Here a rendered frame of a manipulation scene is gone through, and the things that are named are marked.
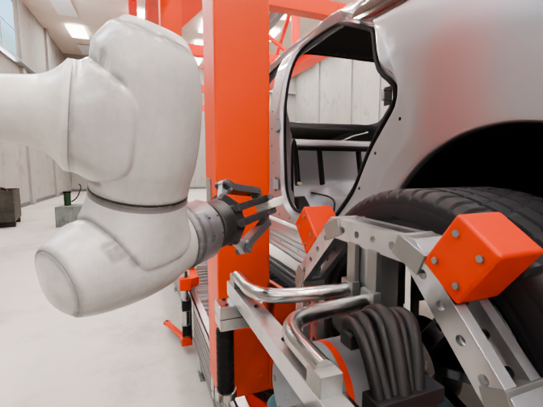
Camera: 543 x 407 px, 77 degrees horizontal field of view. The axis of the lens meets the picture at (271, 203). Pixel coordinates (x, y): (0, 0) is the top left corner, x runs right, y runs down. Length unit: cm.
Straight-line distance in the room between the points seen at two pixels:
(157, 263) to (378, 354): 26
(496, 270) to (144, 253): 38
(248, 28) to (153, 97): 75
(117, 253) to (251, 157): 68
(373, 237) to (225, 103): 57
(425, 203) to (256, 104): 57
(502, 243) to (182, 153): 36
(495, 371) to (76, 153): 48
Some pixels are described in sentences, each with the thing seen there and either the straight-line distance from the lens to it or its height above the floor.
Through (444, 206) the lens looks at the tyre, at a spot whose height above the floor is 116.
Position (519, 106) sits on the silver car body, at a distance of 87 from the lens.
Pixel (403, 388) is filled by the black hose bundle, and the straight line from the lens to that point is 43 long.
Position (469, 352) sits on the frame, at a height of 100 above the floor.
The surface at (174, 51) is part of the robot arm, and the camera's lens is 33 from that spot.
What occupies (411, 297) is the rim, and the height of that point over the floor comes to 98.
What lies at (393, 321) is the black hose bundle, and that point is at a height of 104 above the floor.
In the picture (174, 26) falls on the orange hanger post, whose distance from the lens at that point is 307.
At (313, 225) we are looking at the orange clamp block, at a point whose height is 109.
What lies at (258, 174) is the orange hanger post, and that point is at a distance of 98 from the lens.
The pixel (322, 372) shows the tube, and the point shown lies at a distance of 40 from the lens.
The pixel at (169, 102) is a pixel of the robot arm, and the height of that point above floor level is 128.
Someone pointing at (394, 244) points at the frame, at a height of 110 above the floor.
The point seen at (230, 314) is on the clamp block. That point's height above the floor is 93.
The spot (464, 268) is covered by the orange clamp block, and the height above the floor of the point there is 110.
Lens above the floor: 122
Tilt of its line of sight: 6 degrees down
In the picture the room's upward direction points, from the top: straight up
